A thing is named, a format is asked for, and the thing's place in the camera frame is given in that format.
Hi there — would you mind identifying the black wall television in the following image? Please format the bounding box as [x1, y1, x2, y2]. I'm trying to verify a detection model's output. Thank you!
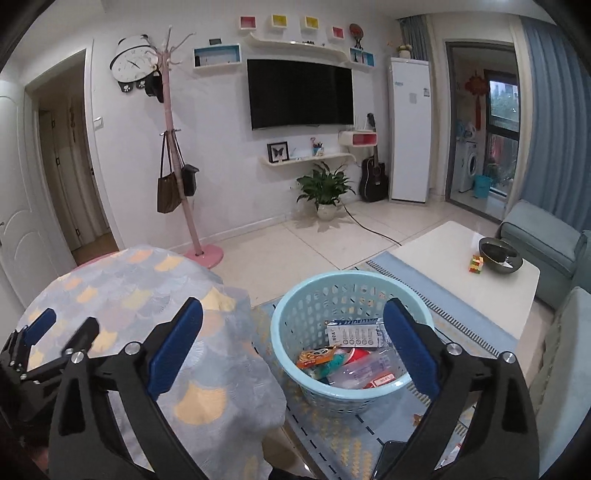
[247, 58, 355, 131]

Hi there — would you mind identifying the grey-green armchair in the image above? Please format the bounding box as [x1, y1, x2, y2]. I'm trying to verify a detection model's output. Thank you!
[500, 199, 591, 311]

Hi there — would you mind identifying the black acoustic guitar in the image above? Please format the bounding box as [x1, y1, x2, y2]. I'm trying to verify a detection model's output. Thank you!
[359, 113, 389, 203]

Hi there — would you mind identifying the white milk carton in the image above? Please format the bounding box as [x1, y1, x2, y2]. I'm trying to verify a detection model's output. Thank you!
[327, 318, 387, 348]

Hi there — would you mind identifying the balcony door frame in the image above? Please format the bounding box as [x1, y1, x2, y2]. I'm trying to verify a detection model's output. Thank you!
[444, 41, 520, 219]

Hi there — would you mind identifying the black floor cable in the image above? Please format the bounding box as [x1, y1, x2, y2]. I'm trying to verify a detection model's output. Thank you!
[341, 198, 403, 245]

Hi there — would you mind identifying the wide blue box shelf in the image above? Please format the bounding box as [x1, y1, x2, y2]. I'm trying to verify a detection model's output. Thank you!
[193, 44, 242, 71]

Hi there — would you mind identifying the hallway door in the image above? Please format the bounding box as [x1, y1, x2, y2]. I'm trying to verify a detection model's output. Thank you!
[50, 108, 101, 241]

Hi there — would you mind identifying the potted green plant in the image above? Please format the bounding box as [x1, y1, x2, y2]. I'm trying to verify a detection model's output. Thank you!
[295, 161, 356, 221]

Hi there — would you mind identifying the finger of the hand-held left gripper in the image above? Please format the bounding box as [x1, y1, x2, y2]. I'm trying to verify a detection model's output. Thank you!
[0, 308, 57, 372]
[25, 318, 100, 384]

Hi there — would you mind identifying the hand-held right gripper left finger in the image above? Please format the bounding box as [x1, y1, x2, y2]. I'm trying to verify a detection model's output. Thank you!
[48, 298, 220, 480]

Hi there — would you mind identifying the white room door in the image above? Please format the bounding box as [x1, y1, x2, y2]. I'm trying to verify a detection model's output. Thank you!
[0, 95, 78, 309]

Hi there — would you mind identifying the white standing air conditioner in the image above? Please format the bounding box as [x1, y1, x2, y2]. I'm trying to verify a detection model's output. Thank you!
[387, 56, 433, 204]

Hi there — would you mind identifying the brown tote bag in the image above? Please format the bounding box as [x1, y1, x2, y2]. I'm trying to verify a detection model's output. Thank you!
[157, 131, 184, 214]

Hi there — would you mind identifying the white curved wall shelf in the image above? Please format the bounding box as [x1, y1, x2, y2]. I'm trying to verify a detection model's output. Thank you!
[259, 150, 358, 168]

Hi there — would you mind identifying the grey-green sofa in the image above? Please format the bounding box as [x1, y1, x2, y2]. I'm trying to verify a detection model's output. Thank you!
[526, 286, 591, 476]

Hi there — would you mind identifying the pink coat rack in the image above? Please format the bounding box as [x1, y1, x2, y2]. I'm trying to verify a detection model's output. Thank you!
[154, 25, 225, 269]

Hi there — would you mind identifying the small black bag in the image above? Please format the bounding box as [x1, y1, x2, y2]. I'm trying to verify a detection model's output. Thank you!
[181, 164, 200, 197]

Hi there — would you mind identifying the white washing machine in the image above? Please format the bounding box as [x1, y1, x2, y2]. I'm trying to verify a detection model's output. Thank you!
[455, 138, 484, 193]

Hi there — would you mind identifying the long white wavy shelf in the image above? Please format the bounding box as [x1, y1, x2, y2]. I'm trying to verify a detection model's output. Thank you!
[249, 30, 376, 71]

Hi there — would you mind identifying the panda wall clock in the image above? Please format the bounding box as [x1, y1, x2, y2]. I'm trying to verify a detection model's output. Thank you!
[109, 34, 158, 95]

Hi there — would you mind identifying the white coffee table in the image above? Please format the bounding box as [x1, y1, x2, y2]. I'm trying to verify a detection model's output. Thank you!
[390, 220, 541, 340]

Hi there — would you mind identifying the black hanging hat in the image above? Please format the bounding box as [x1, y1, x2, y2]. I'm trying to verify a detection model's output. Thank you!
[144, 69, 165, 103]

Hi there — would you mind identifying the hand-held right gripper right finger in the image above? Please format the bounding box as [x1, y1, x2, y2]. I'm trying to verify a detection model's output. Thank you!
[369, 298, 540, 480]

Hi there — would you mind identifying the pink and white shelf box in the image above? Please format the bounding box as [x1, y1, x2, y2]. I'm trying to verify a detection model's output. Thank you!
[338, 130, 379, 153]

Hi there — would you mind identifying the light blue plastic basket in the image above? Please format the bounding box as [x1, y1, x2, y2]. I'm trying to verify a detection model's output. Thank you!
[270, 271, 437, 403]

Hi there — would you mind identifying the blue curtain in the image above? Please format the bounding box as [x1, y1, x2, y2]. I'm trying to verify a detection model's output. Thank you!
[519, 16, 591, 232]
[398, 16, 433, 61]

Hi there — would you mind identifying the red knot ornament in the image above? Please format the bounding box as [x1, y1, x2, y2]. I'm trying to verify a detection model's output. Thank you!
[464, 69, 486, 128]

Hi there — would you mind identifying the metal bowl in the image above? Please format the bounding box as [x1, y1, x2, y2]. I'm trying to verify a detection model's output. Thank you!
[479, 237, 524, 274]

